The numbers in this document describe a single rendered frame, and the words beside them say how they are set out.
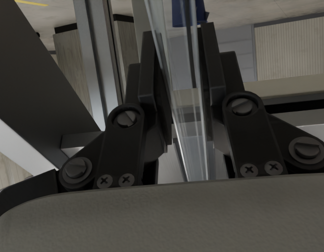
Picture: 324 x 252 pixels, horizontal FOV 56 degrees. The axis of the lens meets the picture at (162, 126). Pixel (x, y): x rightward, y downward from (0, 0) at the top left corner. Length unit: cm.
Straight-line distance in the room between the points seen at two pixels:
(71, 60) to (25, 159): 576
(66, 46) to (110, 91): 558
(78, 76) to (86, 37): 544
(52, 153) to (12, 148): 2
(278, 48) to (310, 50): 90
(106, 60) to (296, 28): 1000
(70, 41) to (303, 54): 700
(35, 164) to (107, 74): 24
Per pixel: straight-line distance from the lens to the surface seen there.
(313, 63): 1033
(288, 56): 1034
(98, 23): 42
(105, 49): 41
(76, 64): 587
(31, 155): 18
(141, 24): 55
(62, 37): 604
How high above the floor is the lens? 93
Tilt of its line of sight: 11 degrees up
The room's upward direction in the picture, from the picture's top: 173 degrees clockwise
